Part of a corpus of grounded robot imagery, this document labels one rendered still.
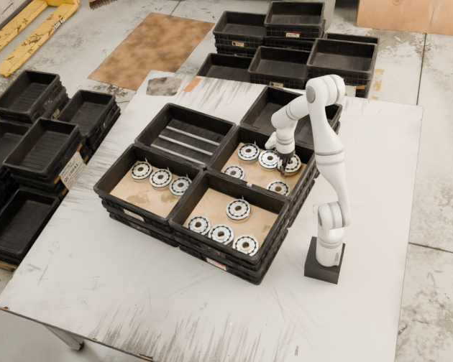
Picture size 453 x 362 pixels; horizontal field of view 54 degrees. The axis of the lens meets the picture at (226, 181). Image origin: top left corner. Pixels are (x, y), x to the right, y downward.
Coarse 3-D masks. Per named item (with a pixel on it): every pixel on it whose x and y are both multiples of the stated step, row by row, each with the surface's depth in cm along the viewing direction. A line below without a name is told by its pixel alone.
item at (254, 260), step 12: (228, 180) 184; (192, 192) 183; (264, 192) 178; (180, 204) 180; (288, 204) 174; (180, 228) 172; (276, 228) 170; (204, 240) 169; (264, 240) 165; (228, 252) 166; (240, 252) 163
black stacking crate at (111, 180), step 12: (132, 156) 206; (144, 156) 206; (156, 156) 200; (120, 168) 201; (168, 168) 203; (180, 168) 197; (192, 168) 192; (108, 180) 196; (120, 180) 204; (192, 180) 200; (108, 192) 199; (108, 204) 196; (132, 216) 191; (144, 216) 185; (168, 228) 182
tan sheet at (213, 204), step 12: (216, 192) 194; (204, 204) 191; (216, 204) 190; (192, 216) 187; (216, 216) 186; (252, 216) 184; (264, 216) 183; (276, 216) 183; (240, 228) 181; (252, 228) 180; (264, 228) 180
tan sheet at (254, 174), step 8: (240, 144) 210; (232, 160) 204; (224, 168) 202; (248, 168) 200; (256, 168) 200; (304, 168) 197; (248, 176) 197; (256, 176) 197; (264, 176) 196; (272, 176) 196; (280, 176) 195; (288, 176) 195; (296, 176) 194; (256, 184) 194; (264, 184) 194; (288, 184) 192
